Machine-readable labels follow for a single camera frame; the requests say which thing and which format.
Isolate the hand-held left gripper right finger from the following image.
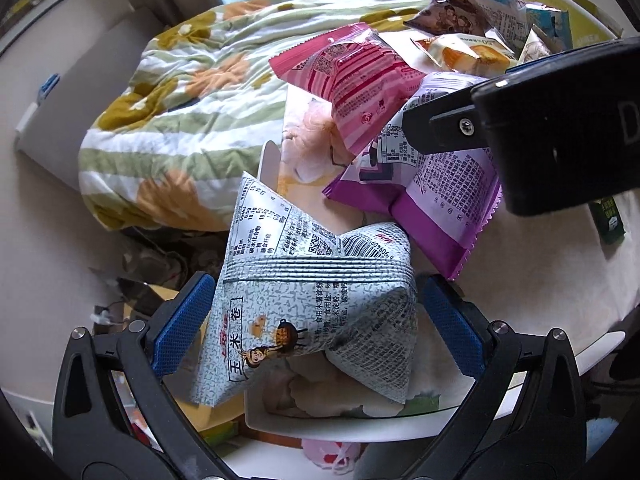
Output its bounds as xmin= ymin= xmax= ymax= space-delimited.
xmin=400 ymin=274 xmax=588 ymax=480

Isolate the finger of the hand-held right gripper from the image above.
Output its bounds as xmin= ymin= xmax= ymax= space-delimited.
xmin=402 ymin=87 xmax=493 ymax=157
xmin=505 ymin=36 xmax=640 ymax=81

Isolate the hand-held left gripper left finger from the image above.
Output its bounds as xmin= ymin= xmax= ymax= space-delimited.
xmin=52 ymin=271 xmax=236 ymax=480

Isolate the yellow-green cardboard box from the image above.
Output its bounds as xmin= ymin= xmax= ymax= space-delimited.
xmin=520 ymin=0 xmax=621 ymax=46

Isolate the purple snack packet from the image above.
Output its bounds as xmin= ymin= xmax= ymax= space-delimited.
xmin=322 ymin=72 xmax=503 ymax=282

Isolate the grey-white patterned snack packet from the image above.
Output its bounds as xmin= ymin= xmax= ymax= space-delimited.
xmin=190 ymin=171 xmax=418 ymax=407

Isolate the teal snack packet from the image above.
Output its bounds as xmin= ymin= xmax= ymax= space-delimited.
xmin=522 ymin=2 xmax=573 ymax=56

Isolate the small beige snack packet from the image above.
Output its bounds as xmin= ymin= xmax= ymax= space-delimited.
xmin=517 ymin=27 xmax=551 ymax=63

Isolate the clear bread snack packet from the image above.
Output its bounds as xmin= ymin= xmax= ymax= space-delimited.
xmin=410 ymin=32 xmax=518 ymax=78

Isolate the blue-white snack packet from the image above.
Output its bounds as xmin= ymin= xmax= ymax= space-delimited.
xmin=462 ymin=0 xmax=531 ymax=53

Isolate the dark green snack packet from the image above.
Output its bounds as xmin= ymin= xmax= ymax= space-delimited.
xmin=589 ymin=199 xmax=627 ymax=246

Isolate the yellow box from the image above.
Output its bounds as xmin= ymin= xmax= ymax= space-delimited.
xmin=165 ymin=380 xmax=246 ymax=448

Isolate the pink striped snack packet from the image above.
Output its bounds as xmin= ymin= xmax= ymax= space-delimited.
xmin=268 ymin=23 xmax=436 ymax=156

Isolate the floral tablecloth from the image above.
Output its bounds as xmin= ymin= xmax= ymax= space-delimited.
xmin=260 ymin=85 xmax=640 ymax=361

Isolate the brown snack packet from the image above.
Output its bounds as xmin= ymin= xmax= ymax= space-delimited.
xmin=404 ymin=0 xmax=493 ymax=36

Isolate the floral striped blanket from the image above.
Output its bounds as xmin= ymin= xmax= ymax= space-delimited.
xmin=80 ymin=0 xmax=436 ymax=233

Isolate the white cabinet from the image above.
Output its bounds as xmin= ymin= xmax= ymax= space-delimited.
xmin=15 ymin=7 xmax=166 ymax=191

